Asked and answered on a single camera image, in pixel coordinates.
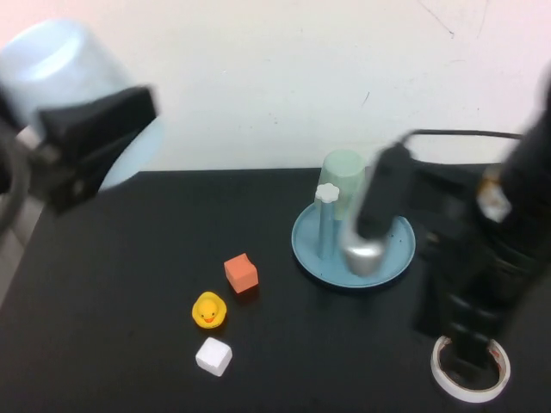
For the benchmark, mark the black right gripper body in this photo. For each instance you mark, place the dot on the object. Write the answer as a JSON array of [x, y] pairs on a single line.
[[456, 258]]

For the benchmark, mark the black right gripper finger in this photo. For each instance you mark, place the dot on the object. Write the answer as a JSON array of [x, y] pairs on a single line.
[[473, 359], [462, 331]]

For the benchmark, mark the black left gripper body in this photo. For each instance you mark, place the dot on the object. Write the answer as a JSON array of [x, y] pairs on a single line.
[[69, 176]]

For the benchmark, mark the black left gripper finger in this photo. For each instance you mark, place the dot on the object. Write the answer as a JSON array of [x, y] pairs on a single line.
[[112, 150]]

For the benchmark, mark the light blue plastic cup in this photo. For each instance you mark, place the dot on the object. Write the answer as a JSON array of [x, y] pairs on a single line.
[[64, 64]]

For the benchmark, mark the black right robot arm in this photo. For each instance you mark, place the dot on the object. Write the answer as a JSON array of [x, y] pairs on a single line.
[[529, 172]]

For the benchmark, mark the blue cup stand with posts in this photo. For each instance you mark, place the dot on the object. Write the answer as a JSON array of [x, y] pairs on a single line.
[[318, 258]]

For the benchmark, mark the light green plastic cup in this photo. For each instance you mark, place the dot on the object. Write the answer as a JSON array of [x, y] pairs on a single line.
[[344, 172]]

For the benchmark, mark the white adhesive tape roll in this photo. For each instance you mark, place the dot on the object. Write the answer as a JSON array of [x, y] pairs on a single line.
[[439, 374]]

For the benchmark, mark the orange foam cube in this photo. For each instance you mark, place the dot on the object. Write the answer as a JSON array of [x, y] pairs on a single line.
[[240, 273]]

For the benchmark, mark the yellow rubber duck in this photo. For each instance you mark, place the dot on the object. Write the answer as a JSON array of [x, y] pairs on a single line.
[[208, 312]]

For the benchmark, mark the white foam cube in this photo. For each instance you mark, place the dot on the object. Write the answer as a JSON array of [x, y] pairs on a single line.
[[213, 357]]

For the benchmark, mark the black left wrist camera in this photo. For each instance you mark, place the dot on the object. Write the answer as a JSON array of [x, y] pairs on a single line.
[[103, 112]]

